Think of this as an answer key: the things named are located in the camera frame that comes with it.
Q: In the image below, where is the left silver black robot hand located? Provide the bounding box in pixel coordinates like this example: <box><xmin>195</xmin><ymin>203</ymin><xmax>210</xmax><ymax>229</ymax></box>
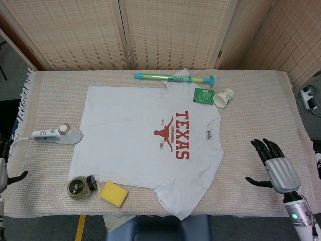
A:
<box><xmin>0</xmin><ymin>140</ymin><xmax>29</xmax><ymax>194</ymax></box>

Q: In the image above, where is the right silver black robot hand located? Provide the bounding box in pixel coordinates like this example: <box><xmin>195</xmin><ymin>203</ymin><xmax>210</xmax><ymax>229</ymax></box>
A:
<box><xmin>245</xmin><ymin>138</ymin><xmax>301</xmax><ymax>194</ymax></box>

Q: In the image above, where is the white handheld iron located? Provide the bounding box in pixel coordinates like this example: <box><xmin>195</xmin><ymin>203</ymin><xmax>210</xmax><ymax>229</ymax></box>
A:
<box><xmin>30</xmin><ymin>122</ymin><xmax>84</xmax><ymax>145</ymax></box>

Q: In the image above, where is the white Texas print T-shirt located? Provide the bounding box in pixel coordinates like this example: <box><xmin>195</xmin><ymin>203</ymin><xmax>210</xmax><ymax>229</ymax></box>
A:
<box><xmin>68</xmin><ymin>68</ymin><xmax>225</xmax><ymax>221</ymax></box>

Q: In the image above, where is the beige woven table cloth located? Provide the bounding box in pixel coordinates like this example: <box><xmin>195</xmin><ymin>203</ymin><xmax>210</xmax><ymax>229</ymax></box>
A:
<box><xmin>0</xmin><ymin>69</ymin><xmax>321</xmax><ymax>219</ymax></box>

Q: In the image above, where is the glass jar with black lid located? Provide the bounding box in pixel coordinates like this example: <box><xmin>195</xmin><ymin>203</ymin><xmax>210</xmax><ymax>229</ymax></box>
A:
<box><xmin>67</xmin><ymin>175</ymin><xmax>98</xmax><ymax>201</ymax></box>

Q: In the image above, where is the white power strip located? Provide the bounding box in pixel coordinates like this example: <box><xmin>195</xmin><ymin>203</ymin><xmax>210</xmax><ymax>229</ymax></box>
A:
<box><xmin>300</xmin><ymin>86</ymin><xmax>319</xmax><ymax>110</ymax></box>

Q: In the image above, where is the white paper cup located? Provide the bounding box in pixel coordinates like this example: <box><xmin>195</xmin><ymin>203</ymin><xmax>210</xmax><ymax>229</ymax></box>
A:
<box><xmin>213</xmin><ymin>88</ymin><xmax>234</xmax><ymax>109</ymax></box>

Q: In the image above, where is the green foil packet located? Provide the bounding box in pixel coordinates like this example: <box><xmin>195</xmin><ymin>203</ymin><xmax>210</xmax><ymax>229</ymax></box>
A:
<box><xmin>193</xmin><ymin>87</ymin><xmax>214</xmax><ymax>105</ymax></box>

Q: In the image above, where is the yellow sponge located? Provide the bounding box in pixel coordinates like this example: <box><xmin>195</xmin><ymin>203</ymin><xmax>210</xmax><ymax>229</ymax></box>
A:
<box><xmin>99</xmin><ymin>181</ymin><xmax>129</xmax><ymax>208</ymax></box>

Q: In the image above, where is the white paper sheet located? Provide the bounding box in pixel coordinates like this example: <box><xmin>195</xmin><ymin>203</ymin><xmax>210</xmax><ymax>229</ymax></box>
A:
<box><xmin>104</xmin><ymin>215</ymin><xmax>133</xmax><ymax>231</ymax></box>

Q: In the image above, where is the blue padded seat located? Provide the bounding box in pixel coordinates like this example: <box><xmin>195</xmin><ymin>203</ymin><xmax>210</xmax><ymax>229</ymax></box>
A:
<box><xmin>105</xmin><ymin>215</ymin><xmax>210</xmax><ymax>241</ymax></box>

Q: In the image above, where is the green blue water squirter toy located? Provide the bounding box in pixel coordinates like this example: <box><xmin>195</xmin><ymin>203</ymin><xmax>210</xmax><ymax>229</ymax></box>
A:
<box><xmin>133</xmin><ymin>72</ymin><xmax>216</xmax><ymax>87</ymax></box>

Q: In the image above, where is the wicker folding screen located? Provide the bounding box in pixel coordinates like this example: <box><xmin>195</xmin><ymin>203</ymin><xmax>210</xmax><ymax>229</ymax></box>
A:
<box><xmin>0</xmin><ymin>0</ymin><xmax>321</xmax><ymax>87</ymax></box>

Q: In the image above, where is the thin white cable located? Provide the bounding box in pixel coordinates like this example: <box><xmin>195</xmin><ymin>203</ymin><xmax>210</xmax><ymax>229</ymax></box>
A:
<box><xmin>10</xmin><ymin>137</ymin><xmax>33</xmax><ymax>147</ymax></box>

